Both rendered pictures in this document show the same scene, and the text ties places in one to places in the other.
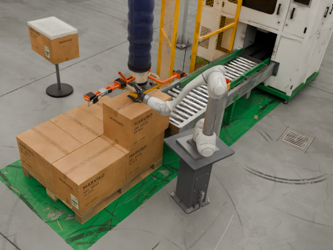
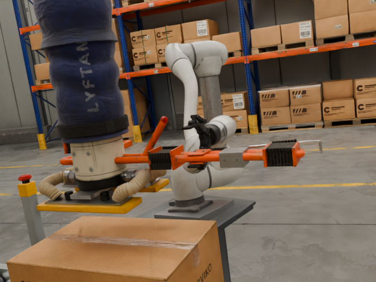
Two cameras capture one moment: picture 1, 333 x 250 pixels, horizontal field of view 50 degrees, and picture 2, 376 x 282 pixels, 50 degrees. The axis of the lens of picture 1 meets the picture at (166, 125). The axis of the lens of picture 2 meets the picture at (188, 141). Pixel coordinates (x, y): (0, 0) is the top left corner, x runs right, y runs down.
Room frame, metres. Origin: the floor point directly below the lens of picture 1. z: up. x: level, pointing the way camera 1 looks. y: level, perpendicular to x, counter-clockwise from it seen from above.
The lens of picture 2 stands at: (3.08, 1.64, 1.48)
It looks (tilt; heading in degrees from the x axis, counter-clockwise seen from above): 10 degrees down; 258
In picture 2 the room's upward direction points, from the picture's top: 8 degrees counter-clockwise
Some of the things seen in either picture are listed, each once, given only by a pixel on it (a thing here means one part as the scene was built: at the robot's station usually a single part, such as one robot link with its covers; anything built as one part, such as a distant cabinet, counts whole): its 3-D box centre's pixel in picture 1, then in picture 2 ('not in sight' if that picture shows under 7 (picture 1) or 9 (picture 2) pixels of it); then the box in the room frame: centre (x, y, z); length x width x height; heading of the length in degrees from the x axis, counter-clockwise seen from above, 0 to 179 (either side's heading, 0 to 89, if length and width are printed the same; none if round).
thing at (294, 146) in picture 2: (90, 96); (281, 154); (2.62, 0.68, 1.23); 0.08 x 0.07 x 0.05; 143
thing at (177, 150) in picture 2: (120, 83); (166, 157); (2.90, 0.46, 1.23); 0.10 x 0.08 x 0.06; 53
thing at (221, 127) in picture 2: (147, 99); (213, 133); (2.66, 0.18, 1.23); 0.09 x 0.06 x 0.09; 143
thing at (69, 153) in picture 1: (93, 146); not in sight; (3.00, 0.77, 0.34); 1.20 x 1.00 x 0.40; 143
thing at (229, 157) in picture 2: (102, 92); (234, 157); (2.73, 0.59, 1.22); 0.07 x 0.07 x 0.04; 53
